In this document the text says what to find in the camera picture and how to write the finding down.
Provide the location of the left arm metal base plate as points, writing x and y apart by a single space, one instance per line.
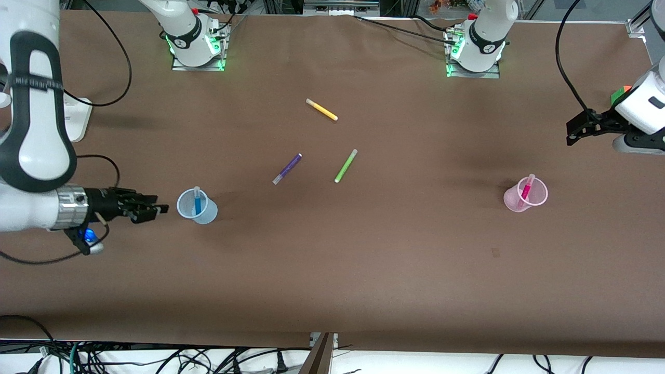
493 74

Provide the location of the purple marker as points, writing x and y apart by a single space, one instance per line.
287 169

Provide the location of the aluminium frame rail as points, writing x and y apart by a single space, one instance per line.
340 7

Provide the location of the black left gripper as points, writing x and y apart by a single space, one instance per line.
597 124

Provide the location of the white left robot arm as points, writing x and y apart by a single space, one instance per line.
488 31

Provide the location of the translucent pink plastic cup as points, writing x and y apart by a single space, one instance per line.
511 200

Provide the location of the yellow marker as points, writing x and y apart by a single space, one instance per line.
322 109

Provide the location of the blue marker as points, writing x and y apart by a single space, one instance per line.
198 205

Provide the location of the green marker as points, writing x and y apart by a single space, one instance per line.
345 166

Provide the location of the brown paper table cover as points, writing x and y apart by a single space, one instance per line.
332 259

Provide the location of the brown wooden beam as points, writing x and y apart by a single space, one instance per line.
318 358

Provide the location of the small orange object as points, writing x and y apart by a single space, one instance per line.
435 6

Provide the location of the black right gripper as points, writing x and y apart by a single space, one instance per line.
102 203

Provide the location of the translucent blue plastic cup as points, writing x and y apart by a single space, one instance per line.
208 214

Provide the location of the white desk lamp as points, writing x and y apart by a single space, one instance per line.
80 122

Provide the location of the aluminium profile post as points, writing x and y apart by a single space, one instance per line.
638 26

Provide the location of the colourful puzzle cube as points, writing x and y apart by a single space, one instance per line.
618 96

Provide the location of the pink marker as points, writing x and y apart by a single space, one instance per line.
526 192

